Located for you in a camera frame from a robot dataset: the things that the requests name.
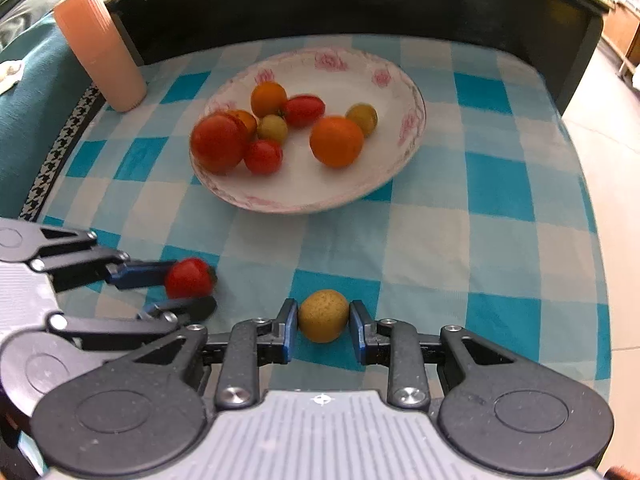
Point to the round red cherry tomato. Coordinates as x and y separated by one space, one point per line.
263 157

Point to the oblong red cherry tomato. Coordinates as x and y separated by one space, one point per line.
305 111
187 278

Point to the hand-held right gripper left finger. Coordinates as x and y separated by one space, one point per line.
291 332

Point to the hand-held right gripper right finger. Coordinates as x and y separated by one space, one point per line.
356 332

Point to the pink ribbed plastic cup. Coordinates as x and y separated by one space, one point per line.
100 50

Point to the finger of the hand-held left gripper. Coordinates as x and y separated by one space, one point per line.
145 274
195 307

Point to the large red tomato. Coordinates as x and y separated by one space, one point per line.
217 145

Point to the blue white checkered tablecloth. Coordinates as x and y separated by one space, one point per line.
475 260

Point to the light wooden cabinet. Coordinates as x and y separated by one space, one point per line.
620 25

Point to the white floral plate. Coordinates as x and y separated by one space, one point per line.
320 185

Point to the cream cloth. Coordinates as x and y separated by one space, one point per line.
9 76

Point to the large orange mandarin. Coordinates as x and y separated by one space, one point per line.
336 141

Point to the small yellow-green fruit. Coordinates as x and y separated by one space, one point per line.
323 316
272 129
362 117

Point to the teal blanket with houndstooth trim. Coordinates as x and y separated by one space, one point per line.
30 125

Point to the grey leather sofa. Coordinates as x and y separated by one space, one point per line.
25 15

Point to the small orange mandarin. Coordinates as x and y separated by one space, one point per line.
268 99
246 121

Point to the dark wooden table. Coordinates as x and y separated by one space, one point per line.
350 5

